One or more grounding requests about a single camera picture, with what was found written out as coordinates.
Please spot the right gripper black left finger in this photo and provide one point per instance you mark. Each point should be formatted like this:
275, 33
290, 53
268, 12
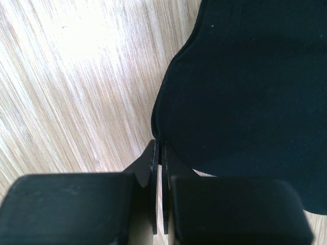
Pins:
84, 208

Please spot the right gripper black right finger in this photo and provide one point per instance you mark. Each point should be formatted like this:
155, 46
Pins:
228, 210

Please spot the black t shirt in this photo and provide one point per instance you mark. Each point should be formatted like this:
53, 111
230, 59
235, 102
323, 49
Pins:
246, 95

